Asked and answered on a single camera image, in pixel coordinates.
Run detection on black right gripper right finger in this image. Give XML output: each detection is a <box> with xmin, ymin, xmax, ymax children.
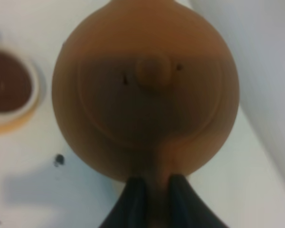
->
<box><xmin>168</xmin><ymin>174</ymin><xmax>227</xmax><ymax>228</ymax></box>

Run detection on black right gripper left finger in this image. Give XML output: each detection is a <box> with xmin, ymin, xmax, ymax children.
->
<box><xmin>100</xmin><ymin>177</ymin><xmax>154</xmax><ymax>228</ymax></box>

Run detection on brown clay teapot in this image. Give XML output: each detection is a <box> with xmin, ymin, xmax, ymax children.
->
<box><xmin>51</xmin><ymin>0</ymin><xmax>240</xmax><ymax>190</ymax></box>

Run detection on white teacup far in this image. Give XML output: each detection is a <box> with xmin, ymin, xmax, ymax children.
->
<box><xmin>0</xmin><ymin>47</ymin><xmax>40</xmax><ymax>125</ymax></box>

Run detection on orange coaster far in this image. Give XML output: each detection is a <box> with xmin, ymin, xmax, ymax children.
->
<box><xmin>0</xmin><ymin>104</ymin><xmax>38</xmax><ymax>135</ymax></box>

